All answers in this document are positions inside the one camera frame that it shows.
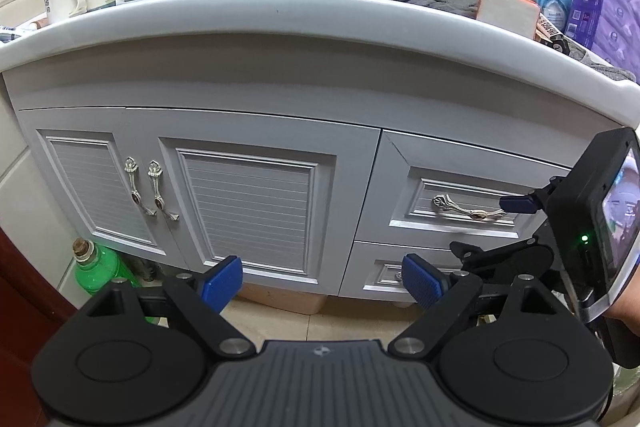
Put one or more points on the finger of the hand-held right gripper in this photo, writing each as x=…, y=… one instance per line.
x=519, y=204
x=472, y=252

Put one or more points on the wide grey cabinet door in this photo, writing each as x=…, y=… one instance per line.
x=250, y=202

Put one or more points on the orange tissue pack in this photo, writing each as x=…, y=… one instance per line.
x=505, y=12

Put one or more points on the green plastic bottle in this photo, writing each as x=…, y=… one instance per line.
x=100, y=274

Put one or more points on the grey cloth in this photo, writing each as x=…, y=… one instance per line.
x=600, y=64

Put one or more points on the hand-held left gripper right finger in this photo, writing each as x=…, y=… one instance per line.
x=423, y=282

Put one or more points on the toothpaste tube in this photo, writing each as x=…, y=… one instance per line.
x=15, y=32

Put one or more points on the purple tissue multipack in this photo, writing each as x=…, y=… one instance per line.
x=610, y=17

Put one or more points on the narrow grey cabinet door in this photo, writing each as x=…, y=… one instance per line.
x=80, y=187

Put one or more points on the small grey drawer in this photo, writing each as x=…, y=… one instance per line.
x=370, y=267

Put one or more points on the dark printed packet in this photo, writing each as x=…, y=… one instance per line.
x=550, y=34

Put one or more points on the grey vanity cabinet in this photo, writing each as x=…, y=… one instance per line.
x=350, y=107

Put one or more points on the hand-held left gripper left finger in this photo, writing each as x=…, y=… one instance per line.
x=220, y=283

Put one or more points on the person's right forearm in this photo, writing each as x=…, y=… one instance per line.
x=626, y=308

